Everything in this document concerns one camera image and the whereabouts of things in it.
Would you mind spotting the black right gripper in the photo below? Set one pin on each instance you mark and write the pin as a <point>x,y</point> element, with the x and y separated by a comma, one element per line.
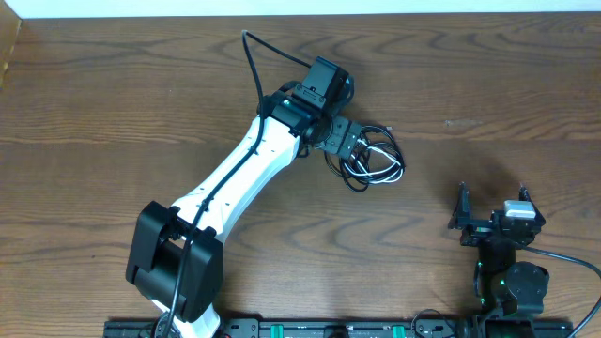
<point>475,233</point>

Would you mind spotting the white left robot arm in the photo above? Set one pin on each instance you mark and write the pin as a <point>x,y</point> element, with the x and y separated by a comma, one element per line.
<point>176,257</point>

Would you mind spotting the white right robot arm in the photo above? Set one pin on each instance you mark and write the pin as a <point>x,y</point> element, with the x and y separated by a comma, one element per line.
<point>511,292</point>

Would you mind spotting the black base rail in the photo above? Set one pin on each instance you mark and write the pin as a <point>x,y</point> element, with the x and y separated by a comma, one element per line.
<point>253,328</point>

